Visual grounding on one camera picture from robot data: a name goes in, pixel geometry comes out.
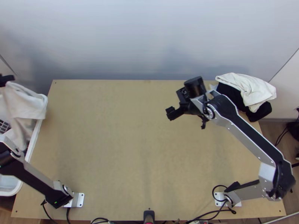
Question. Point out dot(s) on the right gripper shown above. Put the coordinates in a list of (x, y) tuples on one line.
[(185, 102)]

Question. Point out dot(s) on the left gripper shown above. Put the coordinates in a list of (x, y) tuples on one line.
[(7, 78)]

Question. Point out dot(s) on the white t-shirt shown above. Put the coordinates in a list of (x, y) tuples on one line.
[(21, 105)]

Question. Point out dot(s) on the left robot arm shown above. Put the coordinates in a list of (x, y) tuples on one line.
[(30, 177)]

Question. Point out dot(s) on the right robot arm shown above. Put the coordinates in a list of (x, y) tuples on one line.
[(245, 130)]

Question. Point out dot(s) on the white laundry basket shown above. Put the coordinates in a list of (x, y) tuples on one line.
[(35, 137)]

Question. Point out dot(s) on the pile of folded clothes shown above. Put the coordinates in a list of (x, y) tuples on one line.
[(252, 91)]

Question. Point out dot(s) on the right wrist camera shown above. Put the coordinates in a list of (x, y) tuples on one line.
[(173, 113)]

